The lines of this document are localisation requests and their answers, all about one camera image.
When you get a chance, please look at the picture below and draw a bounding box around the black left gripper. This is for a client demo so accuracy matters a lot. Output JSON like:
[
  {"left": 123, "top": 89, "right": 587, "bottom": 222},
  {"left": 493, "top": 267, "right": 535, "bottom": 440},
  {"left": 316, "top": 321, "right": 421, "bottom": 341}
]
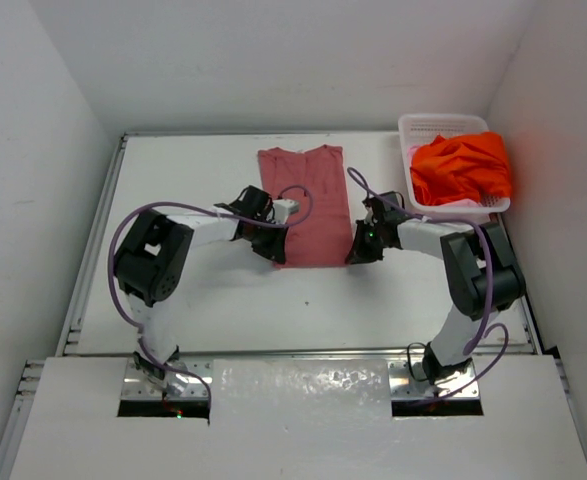
[{"left": 247, "top": 217, "right": 287, "bottom": 264}]

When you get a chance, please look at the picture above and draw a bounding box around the orange t-shirt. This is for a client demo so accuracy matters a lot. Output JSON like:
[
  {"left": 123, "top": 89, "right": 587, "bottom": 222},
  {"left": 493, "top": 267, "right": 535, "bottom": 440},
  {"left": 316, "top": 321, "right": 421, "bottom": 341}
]
[{"left": 410, "top": 131, "right": 513, "bottom": 206}]

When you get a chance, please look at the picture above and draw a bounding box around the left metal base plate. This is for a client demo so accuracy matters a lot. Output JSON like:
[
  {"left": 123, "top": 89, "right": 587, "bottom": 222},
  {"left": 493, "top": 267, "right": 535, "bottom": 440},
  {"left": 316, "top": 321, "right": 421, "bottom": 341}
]
[{"left": 117, "top": 357, "right": 214, "bottom": 421}]

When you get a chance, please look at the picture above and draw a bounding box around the pink red t-shirt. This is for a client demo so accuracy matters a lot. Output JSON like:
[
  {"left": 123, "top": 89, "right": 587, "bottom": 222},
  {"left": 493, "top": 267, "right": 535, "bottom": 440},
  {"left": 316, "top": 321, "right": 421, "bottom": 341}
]
[{"left": 258, "top": 145, "right": 352, "bottom": 268}]

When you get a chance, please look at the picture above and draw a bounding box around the metal base plate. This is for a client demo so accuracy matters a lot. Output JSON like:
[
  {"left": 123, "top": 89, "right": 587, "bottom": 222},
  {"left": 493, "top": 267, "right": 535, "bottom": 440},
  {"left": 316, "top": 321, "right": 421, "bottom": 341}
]
[
  {"left": 387, "top": 355, "right": 483, "bottom": 418},
  {"left": 117, "top": 357, "right": 214, "bottom": 421}
]

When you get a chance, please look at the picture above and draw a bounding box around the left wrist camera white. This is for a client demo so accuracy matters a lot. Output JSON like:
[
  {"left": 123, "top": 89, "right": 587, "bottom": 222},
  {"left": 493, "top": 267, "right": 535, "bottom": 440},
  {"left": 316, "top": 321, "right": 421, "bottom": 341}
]
[{"left": 272, "top": 199, "right": 300, "bottom": 223}]

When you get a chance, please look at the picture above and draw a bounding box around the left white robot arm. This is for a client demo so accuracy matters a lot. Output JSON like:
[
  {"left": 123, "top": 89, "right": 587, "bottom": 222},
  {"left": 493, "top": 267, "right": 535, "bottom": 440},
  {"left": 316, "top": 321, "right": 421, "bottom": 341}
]
[{"left": 107, "top": 185, "right": 300, "bottom": 386}]

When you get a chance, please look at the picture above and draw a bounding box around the white plastic basket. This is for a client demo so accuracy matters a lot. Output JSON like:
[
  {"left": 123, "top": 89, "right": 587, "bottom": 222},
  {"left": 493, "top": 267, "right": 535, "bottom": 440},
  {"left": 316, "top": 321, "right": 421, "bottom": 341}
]
[{"left": 398, "top": 114, "right": 513, "bottom": 218}]

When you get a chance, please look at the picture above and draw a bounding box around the white front cover panel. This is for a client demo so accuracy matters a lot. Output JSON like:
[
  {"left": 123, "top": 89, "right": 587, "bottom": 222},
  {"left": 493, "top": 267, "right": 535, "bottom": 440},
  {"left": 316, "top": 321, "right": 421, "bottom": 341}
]
[{"left": 12, "top": 356, "right": 587, "bottom": 479}]

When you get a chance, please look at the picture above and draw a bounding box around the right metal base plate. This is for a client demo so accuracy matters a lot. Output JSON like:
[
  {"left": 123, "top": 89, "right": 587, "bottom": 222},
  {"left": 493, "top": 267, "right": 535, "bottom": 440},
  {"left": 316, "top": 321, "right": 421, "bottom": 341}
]
[{"left": 387, "top": 355, "right": 483, "bottom": 418}]

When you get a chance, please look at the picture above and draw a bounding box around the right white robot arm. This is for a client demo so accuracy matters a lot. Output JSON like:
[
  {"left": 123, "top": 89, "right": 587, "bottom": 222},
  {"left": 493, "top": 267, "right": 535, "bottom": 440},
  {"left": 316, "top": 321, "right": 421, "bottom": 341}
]
[{"left": 345, "top": 192, "right": 526, "bottom": 384}]

